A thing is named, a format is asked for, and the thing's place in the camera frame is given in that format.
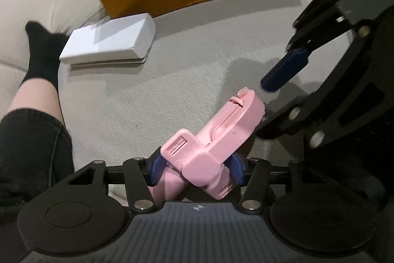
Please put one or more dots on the beige sofa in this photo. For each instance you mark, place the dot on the beige sofa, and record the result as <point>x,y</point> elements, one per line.
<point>184,81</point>

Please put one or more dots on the pink folding phone holder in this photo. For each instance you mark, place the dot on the pink folding phone holder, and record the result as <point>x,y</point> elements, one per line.
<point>212,152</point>

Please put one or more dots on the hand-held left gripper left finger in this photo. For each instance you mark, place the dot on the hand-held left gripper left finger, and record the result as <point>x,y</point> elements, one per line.
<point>156,170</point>

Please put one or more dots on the white box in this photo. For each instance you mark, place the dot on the white box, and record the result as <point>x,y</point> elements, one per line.
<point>110,38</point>

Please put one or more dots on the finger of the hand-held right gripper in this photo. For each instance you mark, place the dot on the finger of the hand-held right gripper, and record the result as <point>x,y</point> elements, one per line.
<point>292,122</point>
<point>286,69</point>

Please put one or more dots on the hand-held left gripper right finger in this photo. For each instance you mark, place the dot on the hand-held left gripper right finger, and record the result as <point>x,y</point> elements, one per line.
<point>237,171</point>

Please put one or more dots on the person's leg with black sock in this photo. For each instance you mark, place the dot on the person's leg with black sock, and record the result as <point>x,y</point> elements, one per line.
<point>30,115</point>

